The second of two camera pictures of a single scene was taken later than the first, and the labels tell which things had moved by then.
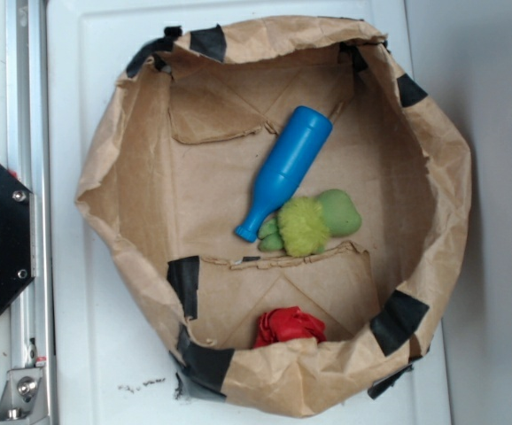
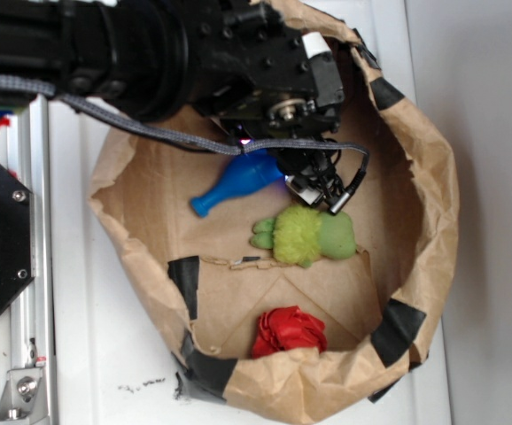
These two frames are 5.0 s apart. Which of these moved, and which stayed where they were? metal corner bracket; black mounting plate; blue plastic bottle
Moved: blue plastic bottle
Stayed: black mounting plate; metal corner bracket
